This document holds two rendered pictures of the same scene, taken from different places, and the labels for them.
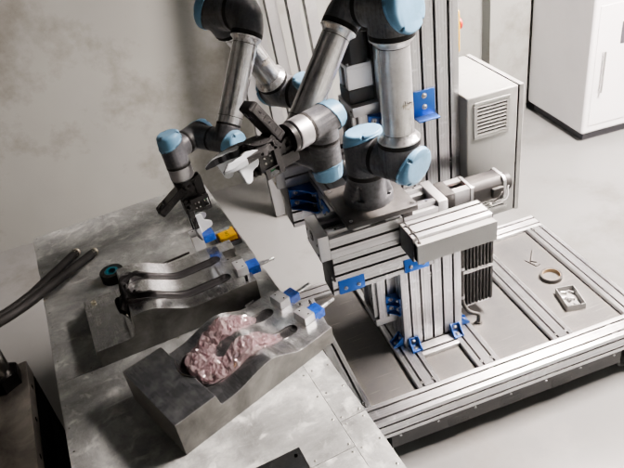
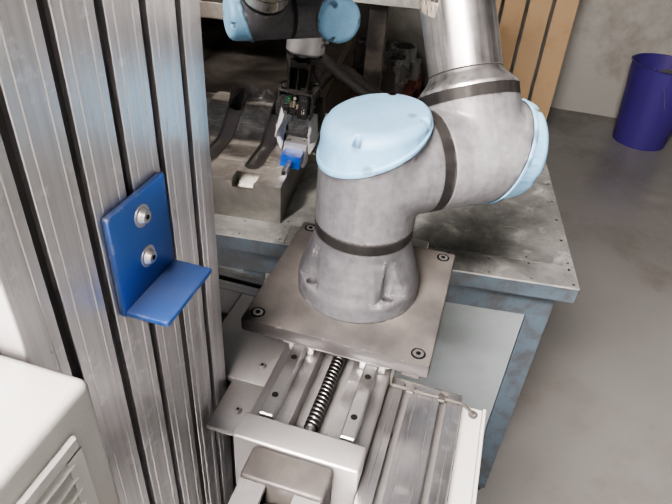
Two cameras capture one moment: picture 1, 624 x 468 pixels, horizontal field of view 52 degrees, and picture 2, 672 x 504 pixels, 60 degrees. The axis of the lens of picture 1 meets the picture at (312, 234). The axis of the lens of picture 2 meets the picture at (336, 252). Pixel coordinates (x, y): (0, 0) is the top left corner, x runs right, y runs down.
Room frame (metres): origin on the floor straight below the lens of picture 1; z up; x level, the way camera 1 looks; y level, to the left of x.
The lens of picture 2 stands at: (2.36, -0.61, 1.50)
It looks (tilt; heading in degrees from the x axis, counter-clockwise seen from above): 36 degrees down; 117
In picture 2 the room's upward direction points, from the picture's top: 5 degrees clockwise
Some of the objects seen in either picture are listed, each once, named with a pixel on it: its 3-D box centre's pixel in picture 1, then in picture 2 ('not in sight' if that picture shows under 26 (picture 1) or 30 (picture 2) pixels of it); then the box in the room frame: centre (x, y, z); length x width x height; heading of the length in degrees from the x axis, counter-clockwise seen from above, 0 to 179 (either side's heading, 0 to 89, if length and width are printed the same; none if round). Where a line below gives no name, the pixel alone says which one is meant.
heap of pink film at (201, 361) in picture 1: (228, 342); not in sight; (1.27, 0.27, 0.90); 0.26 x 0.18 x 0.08; 127
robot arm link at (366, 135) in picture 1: (365, 149); not in sight; (1.64, -0.19, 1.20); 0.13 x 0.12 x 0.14; 38
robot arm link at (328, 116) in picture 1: (321, 121); not in sight; (1.38, -0.07, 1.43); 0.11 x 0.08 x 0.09; 128
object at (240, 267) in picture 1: (254, 266); not in sight; (1.60, 0.19, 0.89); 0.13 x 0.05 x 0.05; 110
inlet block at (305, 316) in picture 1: (317, 310); not in sight; (1.38, 0.02, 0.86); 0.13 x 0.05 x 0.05; 127
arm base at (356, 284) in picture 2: not in sight; (361, 251); (2.13, -0.08, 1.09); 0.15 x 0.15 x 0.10
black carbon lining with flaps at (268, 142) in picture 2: (170, 280); (248, 123); (1.56, 0.45, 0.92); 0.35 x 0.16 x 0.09; 110
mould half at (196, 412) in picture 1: (232, 356); not in sight; (1.26, 0.27, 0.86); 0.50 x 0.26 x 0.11; 127
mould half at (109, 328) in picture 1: (168, 292); (254, 139); (1.57, 0.47, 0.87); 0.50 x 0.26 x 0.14; 110
